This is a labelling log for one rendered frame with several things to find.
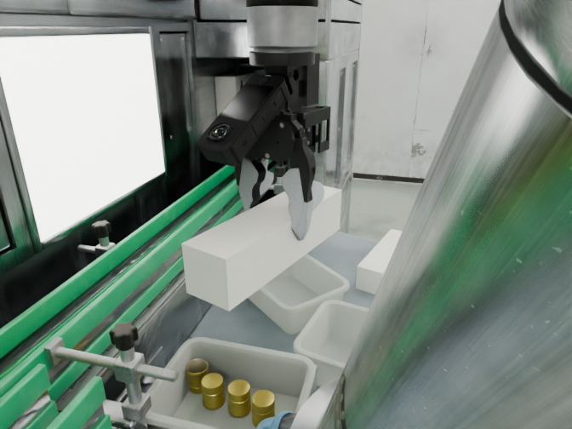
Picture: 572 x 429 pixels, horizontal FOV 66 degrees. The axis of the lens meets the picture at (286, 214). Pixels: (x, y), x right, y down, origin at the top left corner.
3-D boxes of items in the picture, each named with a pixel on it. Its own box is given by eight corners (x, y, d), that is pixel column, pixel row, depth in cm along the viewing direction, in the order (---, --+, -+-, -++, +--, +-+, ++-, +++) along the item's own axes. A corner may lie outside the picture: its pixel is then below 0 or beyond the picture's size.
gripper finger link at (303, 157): (323, 197, 49) (306, 120, 47) (317, 202, 48) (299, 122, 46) (290, 201, 52) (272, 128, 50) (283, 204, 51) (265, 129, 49)
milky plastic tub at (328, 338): (324, 331, 91) (326, 296, 88) (436, 366, 82) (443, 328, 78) (287, 388, 77) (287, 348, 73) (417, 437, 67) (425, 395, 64)
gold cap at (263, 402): (277, 413, 68) (277, 391, 66) (271, 431, 65) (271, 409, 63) (255, 408, 69) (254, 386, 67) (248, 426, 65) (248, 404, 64)
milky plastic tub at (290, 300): (292, 274, 112) (293, 243, 109) (352, 318, 95) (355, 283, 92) (232, 296, 103) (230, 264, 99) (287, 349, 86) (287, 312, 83)
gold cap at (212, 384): (228, 395, 71) (227, 374, 69) (220, 412, 68) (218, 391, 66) (208, 391, 72) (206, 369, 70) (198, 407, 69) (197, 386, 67)
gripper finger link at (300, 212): (340, 225, 55) (324, 153, 53) (316, 243, 50) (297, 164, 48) (319, 226, 57) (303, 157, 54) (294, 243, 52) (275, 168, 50)
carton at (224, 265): (340, 228, 63) (341, 189, 61) (229, 311, 45) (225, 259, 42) (303, 219, 66) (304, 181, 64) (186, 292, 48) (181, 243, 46)
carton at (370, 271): (410, 254, 120) (413, 233, 117) (380, 295, 101) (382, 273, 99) (389, 248, 123) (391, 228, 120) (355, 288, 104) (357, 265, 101)
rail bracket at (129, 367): (71, 386, 58) (51, 306, 53) (188, 412, 54) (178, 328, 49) (54, 403, 55) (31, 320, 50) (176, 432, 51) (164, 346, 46)
